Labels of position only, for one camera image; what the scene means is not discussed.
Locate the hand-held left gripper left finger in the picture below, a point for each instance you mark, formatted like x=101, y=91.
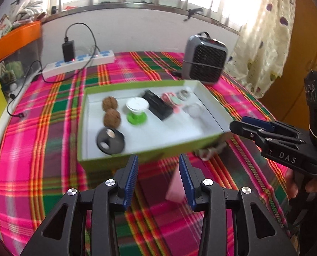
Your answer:
x=130, y=181

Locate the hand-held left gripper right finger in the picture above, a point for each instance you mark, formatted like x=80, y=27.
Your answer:
x=186, y=184

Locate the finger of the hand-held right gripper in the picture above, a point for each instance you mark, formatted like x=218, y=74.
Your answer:
x=257, y=122
x=243, y=130

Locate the pink stapler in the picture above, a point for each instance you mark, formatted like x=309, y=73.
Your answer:
x=175, y=186

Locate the black round disc holder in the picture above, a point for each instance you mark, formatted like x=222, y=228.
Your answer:
x=111, y=141

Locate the green and white cardboard box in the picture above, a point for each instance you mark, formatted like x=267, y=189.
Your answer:
x=174, y=130

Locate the brown walnut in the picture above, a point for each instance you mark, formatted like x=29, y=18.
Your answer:
x=112, y=118
x=109, y=104

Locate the white round gadget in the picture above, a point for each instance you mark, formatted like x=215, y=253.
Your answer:
x=184, y=95

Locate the green spool with white top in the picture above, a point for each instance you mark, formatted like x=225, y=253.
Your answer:
x=137, y=109

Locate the pink and mint clip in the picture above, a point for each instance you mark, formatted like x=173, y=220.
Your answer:
x=171, y=101

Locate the black rectangular device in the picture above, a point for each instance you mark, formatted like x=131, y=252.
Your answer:
x=158, y=106

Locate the person's right hand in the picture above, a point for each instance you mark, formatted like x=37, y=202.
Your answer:
x=291, y=185

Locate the clear tape roll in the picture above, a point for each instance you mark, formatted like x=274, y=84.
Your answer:
x=193, y=111

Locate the grey desktop heater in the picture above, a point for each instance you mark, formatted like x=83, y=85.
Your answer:
x=205, y=58

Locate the floral curtain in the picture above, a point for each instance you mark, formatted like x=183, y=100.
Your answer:
x=262, y=32

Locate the plaid tablecloth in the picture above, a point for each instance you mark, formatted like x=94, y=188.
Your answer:
x=41, y=138

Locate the wooden door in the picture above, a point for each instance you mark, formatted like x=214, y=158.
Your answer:
x=307, y=32

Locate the white power strip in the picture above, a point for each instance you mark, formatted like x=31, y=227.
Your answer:
x=75, y=64

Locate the black power adapter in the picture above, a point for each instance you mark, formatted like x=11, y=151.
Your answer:
x=68, y=51

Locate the clear storage tank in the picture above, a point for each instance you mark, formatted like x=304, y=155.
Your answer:
x=30, y=56

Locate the green round ornament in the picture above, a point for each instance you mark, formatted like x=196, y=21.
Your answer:
x=14, y=68

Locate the orange tray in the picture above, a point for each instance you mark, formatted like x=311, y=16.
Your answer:
x=14, y=40

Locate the white plastic bag pile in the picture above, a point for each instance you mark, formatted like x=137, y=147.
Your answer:
x=29, y=6

